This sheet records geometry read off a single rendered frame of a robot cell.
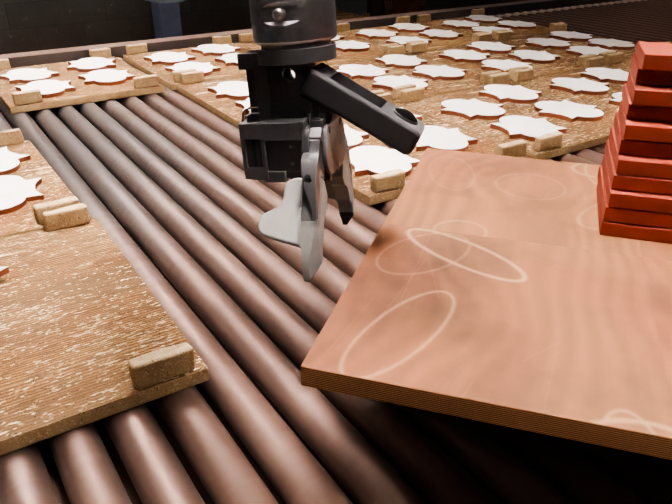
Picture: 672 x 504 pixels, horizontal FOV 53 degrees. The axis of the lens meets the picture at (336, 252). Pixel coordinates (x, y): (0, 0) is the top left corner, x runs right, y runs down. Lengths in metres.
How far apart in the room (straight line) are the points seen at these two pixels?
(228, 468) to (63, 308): 0.31
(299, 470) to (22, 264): 0.48
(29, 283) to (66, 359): 0.18
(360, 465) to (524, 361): 0.17
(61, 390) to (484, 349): 0.39
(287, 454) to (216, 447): 0.06
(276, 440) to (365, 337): 0.14
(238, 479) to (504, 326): 0.25
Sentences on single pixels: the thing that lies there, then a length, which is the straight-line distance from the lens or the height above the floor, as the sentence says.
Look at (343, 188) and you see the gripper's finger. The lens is 0.69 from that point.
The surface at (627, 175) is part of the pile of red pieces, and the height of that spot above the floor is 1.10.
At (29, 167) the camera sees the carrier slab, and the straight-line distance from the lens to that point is 1.25.
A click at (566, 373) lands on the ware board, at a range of 0.51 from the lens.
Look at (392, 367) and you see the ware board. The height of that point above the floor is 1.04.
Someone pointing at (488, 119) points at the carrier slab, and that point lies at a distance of 1.43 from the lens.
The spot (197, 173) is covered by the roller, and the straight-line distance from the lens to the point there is 1.19.
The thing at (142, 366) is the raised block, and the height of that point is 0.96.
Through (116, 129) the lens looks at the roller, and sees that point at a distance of 1.47.
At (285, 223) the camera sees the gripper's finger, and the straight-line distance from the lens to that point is 0.60.
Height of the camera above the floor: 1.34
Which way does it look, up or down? 28 degrees down
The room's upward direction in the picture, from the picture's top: straight up
